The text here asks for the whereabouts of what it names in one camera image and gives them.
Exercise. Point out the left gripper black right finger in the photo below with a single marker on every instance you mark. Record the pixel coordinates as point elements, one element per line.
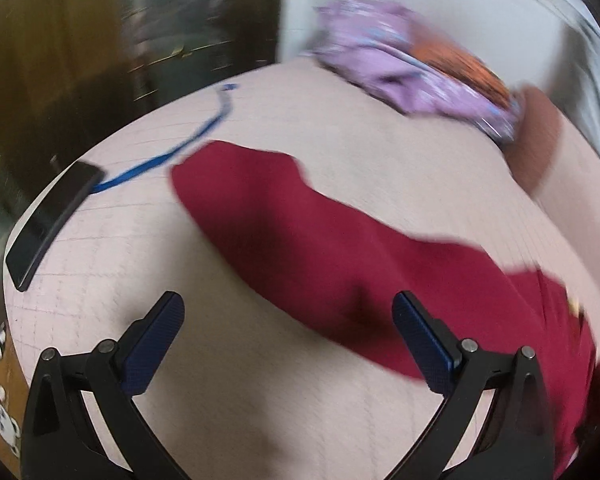
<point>516,440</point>

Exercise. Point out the grey pillow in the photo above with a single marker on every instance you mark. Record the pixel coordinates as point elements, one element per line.
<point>577,91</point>

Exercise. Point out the brown wooden glass cabinet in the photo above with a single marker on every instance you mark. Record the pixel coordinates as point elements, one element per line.
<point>74,71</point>

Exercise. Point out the purple floral cloth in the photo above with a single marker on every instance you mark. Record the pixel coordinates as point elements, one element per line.
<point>368,43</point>

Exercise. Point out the black smartphone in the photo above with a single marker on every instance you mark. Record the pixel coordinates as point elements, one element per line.
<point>48,218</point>

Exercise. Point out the orange black patterned cloth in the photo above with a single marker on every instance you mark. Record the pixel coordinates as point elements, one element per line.
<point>437,50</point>

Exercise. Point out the pink quilted bed cover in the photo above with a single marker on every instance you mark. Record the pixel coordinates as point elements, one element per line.
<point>246,391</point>

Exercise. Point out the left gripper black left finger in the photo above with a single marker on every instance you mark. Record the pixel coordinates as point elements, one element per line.
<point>59,440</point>

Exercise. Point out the dark red knit sweater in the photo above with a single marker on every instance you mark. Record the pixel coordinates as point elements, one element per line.
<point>337,270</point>

